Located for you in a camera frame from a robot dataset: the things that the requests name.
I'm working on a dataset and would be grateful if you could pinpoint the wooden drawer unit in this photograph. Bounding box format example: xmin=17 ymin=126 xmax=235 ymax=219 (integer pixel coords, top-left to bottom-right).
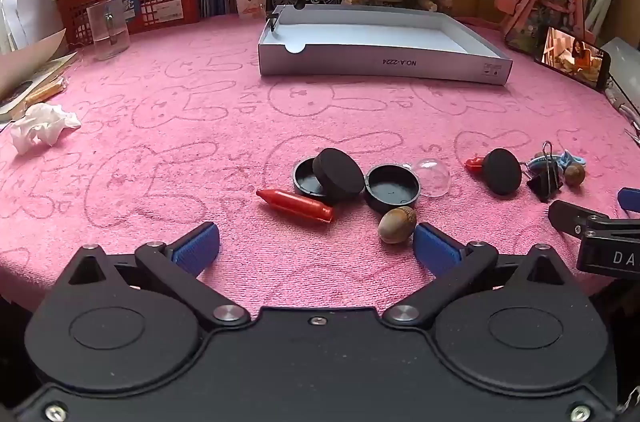
xmin=445 ymin=0 xmax=521 ymax=20

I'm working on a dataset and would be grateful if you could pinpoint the black round lid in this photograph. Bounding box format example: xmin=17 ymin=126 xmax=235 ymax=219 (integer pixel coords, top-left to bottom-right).
xmin=292 ymin=158 xmax=326 ymax=196
xmin=365 ymin=165 xmax=422 ymax=210

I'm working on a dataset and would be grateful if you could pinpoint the white cable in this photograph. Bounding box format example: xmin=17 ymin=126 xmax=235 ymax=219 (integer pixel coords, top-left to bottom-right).
xmin=605 ymin=87 xmax=640 ymax=120

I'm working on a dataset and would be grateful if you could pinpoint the pink rabbit print cloth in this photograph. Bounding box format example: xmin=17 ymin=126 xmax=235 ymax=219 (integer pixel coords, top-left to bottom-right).
xmin=0 ymin=15 xmax=640 ymax=318

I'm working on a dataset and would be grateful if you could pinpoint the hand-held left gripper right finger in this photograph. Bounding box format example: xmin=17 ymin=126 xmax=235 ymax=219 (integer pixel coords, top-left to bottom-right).
xmin=382 ymin=222 xmax=571 ymax=328

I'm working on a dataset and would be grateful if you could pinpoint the small brown acorn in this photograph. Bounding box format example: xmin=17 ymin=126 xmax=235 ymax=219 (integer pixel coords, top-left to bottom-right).
xmin=564 ymin=163 xmax=587 ymax=187

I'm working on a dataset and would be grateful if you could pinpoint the black smartphone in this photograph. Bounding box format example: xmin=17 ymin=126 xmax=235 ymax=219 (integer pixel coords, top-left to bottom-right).
xmin=534 ymin=25 xmax=612 ymax=92

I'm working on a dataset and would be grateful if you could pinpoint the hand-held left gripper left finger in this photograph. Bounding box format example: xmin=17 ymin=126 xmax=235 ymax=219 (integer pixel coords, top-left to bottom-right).
xmin=65 ymin=222 xmax=252 ymax=328

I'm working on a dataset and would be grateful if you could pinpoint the large brown acorn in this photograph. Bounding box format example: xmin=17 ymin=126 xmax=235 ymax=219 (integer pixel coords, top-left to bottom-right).
xmin=377 ymin=205 xmax=417 ymax=244

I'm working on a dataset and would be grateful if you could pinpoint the white cardboard box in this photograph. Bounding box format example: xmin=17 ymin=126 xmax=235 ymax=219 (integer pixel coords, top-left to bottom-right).
xmin=257 ymin=5 xmax=514 ymax=86

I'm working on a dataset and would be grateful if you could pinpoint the crumpled white tissue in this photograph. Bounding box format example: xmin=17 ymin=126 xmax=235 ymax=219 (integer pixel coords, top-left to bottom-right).
xmin=10 ymin=103 xmax=82 ymax=155

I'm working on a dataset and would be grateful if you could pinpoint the large red plastic basket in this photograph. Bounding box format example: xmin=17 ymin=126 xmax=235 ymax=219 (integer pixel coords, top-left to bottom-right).
xmin=54 ymin=0 xmax=202 ymax=48

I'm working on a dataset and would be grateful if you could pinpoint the open paper booklet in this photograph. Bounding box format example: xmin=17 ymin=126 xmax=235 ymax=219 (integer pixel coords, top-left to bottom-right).
xmin=0 ymin=27 xmax=81 ymax=123

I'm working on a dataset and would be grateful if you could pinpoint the clear glass beaker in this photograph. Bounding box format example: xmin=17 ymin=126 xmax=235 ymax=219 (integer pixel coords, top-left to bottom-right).
xmin=86 ymin=0 xmax=132 ymax=62

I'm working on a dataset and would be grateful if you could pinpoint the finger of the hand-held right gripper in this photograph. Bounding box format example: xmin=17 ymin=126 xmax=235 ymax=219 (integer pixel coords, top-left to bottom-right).
xmin=548 ymin=201 xmax=611 ymax=235
xmin=618 ymin=188 xmax=640 ymax=213

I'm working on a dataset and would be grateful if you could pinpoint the clear plastic dome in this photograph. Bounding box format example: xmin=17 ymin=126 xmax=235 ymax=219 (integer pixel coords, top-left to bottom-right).
xmin=407 ymin=157 xmax=452 ymax=198

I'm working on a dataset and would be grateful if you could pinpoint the black round puck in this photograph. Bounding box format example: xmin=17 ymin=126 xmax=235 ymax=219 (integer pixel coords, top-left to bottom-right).
xmin=481 ymin=148 xmax=522 ymax=195
xmin=312 ymin=148 xmax=366 ymax=204

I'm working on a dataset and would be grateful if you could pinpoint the long red crayon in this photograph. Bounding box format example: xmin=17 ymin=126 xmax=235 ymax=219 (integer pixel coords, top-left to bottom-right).
xmin=256 ymin=188 xmax=334 ymax=223

